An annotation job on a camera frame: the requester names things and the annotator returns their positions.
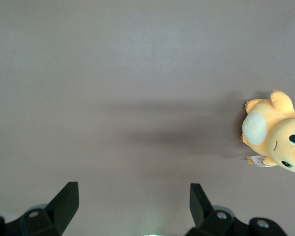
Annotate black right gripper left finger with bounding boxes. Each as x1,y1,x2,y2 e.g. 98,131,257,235
0,181,79,236

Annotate orange plush toy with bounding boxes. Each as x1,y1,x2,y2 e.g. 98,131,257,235
240,88,295,175

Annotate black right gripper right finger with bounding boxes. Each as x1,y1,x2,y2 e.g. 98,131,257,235
185,183,288,236

